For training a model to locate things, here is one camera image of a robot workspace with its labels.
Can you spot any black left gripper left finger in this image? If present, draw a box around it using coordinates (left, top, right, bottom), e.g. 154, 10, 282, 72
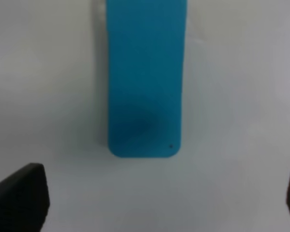
0, 163, 50, 232

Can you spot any teal whiteboard eraser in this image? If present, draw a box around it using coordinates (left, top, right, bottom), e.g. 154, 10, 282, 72
106, 0, 188, 158

